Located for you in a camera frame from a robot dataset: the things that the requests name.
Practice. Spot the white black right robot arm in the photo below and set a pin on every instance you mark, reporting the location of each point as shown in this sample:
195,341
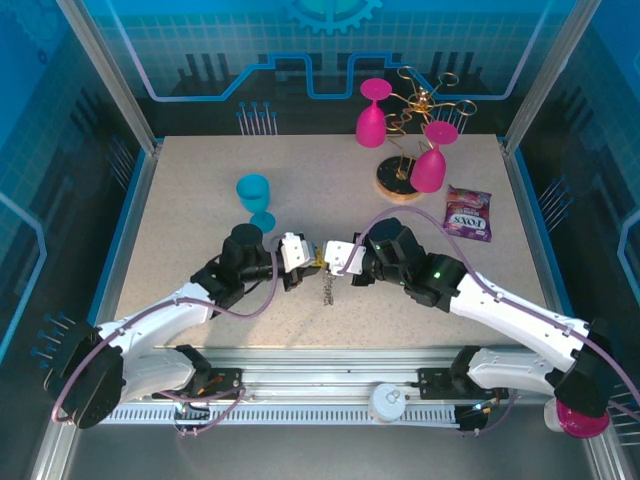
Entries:
515,315

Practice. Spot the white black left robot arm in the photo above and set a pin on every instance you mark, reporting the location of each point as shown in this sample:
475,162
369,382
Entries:
165,310

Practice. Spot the blue plastic goblet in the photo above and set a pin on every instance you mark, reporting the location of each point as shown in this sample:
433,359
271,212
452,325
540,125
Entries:
254,195

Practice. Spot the purple candy bag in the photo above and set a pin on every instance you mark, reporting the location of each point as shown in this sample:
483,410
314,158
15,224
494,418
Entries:
467,220

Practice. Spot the pink plastic goblet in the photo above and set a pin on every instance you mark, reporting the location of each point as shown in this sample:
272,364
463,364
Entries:
371,127
429,172

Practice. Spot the white can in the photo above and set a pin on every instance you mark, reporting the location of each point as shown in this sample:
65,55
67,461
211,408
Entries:
385,405

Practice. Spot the pink lidded white cup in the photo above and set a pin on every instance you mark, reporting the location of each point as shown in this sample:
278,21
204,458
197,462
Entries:
580,426

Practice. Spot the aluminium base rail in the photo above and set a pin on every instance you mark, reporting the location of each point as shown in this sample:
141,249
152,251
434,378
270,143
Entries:
325,375

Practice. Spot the aluminium side frame rail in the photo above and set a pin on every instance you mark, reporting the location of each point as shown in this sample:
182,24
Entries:
132,225
532,225

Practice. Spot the aluminium frame post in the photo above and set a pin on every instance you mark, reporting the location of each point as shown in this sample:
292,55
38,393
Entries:
115,85
542,80

